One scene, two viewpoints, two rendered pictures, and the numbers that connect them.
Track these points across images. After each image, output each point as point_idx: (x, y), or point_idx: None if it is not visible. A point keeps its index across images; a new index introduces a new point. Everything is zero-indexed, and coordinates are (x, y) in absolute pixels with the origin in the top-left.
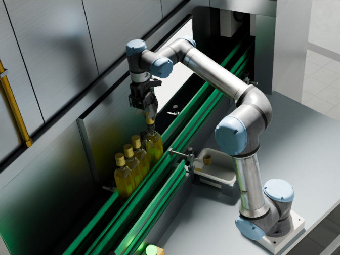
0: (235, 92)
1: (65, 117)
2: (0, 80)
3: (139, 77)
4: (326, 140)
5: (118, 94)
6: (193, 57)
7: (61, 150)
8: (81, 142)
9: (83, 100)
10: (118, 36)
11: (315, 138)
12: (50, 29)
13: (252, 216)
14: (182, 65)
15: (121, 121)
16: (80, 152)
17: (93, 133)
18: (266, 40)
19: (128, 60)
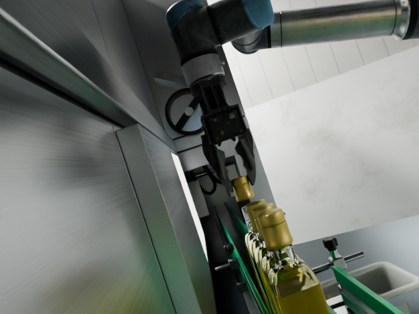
0: (392, 0)
1: (98, 56)
2: None
3: (214, 61)
4: (403, 232)
5: (164, 156)
6: (284, 11)
7: (108, 192)
8: (144, 224)
9: (121, 83)
10: (125, 71)
11: (391, 236)
12: None
13: None
14: (194, 212)
15: (187, 226)
16: (151, 257)
17: (166, 197)
18: (257, 179)
19: (183, 32)
